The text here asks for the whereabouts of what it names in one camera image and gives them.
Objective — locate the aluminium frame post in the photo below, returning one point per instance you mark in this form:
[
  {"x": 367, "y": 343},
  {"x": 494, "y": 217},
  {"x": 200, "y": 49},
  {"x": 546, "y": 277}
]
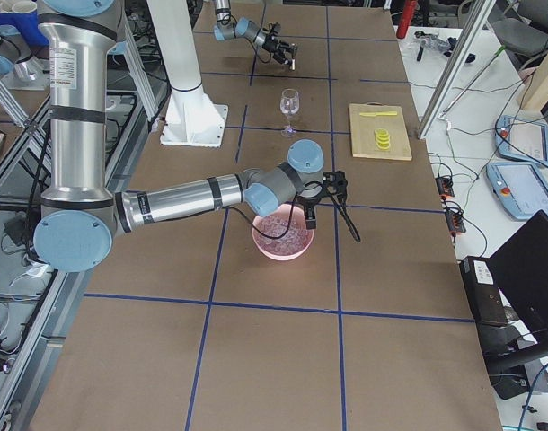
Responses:
[{"x": 477, "y": 18}]

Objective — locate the blue teach pendant near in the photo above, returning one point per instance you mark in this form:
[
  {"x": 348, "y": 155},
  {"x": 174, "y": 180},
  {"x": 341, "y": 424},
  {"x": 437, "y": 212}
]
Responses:
[{"x": 520, "y": 188}]

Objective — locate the pink bowl of ice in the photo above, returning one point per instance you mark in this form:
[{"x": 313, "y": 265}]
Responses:
[{"x": 282, "y": 235}]

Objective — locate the bamboo cutting board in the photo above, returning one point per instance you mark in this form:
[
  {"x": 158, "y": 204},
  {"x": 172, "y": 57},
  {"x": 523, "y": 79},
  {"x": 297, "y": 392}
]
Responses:
[{"x": 362, "y": 135}]

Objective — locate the black monitor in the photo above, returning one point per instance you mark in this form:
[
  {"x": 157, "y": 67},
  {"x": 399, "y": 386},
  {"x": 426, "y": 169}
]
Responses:
[{"x": 520, "y": 269}]

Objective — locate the black box device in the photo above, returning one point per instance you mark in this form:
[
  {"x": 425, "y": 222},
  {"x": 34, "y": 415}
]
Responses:
[{"x": 482, "y": 293}]

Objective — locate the white camera mast base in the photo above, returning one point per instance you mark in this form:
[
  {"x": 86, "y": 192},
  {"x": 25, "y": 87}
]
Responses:
[{"x": 191, "y": 119}]

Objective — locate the red fire extinguisher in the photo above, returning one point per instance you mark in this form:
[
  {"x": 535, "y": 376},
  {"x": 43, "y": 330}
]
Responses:
[{"x": 406, "y": 18}]

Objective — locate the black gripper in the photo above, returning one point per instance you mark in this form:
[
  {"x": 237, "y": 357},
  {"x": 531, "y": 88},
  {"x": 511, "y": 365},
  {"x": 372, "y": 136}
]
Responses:
[
  {"x": 271, "y": 44},
  {"x": 308, "y": 202}
]

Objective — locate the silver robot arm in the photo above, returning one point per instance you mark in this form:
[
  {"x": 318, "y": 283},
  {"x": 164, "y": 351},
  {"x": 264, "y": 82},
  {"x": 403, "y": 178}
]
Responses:
[
  {"x": 79, "y": 216},
  {"x": 227, "y": 27}
]

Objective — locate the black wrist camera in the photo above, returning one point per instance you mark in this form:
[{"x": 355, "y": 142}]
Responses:
[
  {"x": 274, "y": 29},
  {"x": 335, "y": 186}
]

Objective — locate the clear wine glass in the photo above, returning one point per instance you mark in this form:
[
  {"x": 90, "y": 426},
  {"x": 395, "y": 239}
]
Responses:
[{"x": 289, "y": 107}]

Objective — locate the yellow plastic knife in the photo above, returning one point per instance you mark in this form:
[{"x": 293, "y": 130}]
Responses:
[{"x": 374, "y": 114}]

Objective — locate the long metal rod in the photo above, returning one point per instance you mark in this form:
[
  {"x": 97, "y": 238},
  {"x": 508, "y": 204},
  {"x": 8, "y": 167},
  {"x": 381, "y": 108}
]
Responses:
[{"x": 443, "y": 113}]

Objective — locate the blue teach pendant far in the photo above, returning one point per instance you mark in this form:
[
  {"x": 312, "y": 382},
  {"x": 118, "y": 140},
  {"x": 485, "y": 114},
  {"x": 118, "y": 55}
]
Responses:
[{"x": 522, "y": 140}]

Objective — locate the steel cocktail jigger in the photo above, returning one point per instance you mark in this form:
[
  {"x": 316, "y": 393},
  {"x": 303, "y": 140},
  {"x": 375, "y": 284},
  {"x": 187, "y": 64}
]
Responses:
[{"x": 292, "y": 51}]

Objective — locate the blue teach pendant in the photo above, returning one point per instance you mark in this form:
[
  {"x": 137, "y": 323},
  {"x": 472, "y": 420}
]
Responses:
[
  {"x": 522, "y": 140},
  {"x": 520, "y": 188}
]

